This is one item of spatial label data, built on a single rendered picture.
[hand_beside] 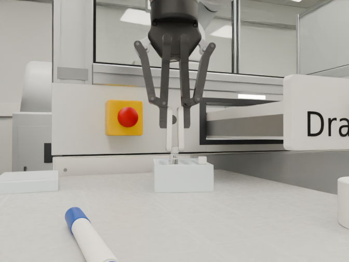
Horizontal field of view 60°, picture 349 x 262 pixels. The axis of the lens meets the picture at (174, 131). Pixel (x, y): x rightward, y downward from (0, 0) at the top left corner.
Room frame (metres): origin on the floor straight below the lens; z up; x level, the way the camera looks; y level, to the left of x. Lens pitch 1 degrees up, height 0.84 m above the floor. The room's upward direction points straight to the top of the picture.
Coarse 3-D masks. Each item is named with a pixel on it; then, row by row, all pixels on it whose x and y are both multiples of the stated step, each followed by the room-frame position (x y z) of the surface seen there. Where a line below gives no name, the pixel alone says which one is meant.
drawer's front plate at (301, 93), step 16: (288, 80) 0.43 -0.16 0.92; (304, 80) 0.44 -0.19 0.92; (320, 80) 0.45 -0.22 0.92; (336, 80) 0.46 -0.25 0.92; (288, 96) 0.43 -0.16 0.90; (304, 96) 0.44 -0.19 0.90; (320, 96) 0.45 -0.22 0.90; (336, 96) 0.46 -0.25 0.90; (288, 112) 0.43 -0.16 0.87; (304, 112) 0.44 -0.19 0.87; (320, 112) 0.45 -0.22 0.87; (336, 112) 0.46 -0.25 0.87; (288, 128) 0.43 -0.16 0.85; (304, 128) 0.44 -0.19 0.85; (336, 128) 0.46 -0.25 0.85; (288, 144) 0.43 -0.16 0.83; (304, 144) 0.44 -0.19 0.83; (320, 144) 0.45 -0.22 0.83; (336, 144) 0.46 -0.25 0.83
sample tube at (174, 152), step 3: (171, 147) 0.47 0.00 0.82; (174, 147) 0.47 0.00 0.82; (177, 147) 0.47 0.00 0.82; (171, 150) 0.47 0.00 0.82; (174, 150) 0.47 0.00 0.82; (177, 150) 0.47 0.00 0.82; (171, 153) 0.47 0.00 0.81; (174, 153) 0.47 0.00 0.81; (177, 153) 0.47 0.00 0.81; (171, 156) 0.47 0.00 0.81; (174, 156) 0.47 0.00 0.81; (177, 156) 0.47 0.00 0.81; (171, 159) 0.47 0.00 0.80; (174, 159) 0.47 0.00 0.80; (177, 159) 0.48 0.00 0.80; (171, 162) 0.47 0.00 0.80; (174, 162) 0.47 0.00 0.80; (177, 162) 0.48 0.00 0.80
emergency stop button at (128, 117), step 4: (124, 108) 0.58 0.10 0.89; (128, 108) 0.58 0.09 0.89; (132, 108) 0.59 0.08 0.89; (120, 112) 0.58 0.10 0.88; (124, 112) 0.58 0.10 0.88; (128, 112) 0.58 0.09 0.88; (132, 112) 0.58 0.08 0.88; (136, 112) 0.59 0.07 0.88; (120, 116) 0.58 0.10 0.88; (124, 116) 0.58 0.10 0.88; (128, 116) 0.58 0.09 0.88; (132, 116) 0.58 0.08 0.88; (136, 116) 0.59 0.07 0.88; (120, 120) 0.58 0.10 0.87; (124, 120) 0.58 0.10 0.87; (128, 120) 0.58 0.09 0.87; (132, 120) 0.58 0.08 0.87; (136, 120) 0.59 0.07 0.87; (120, 124) 0.58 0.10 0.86; (124, 124) 0.58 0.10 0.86; (128, 124) 0.58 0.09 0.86; (132, 124) 0.59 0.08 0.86
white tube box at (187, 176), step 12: (156, 168) 0.42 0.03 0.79; (168, 168) 0.42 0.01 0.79; (180, 168) 0.43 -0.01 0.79; (192, 168) 0.43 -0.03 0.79; (204, 168) 0.43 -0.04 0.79; (156, 180) 0.42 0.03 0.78; (168, 180) 0.42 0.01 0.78; (180, 180) 0.43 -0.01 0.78; (192, 180) 0.43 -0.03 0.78; (204, 180) 0.43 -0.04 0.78; (156, 192) 0.42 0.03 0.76
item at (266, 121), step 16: (208, 112) 0.71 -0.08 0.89; (224, 112) 0.64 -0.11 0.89; (240, 112) 0.58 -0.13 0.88; (256, 112) 0.54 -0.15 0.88; (272, 112) 0.50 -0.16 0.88; (208, 128) 0.71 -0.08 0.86; (224, 128) 0.64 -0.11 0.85; (240, 128) 0.58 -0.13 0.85; (256, 128) 0.53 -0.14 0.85; (272, 128) 0.49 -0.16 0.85
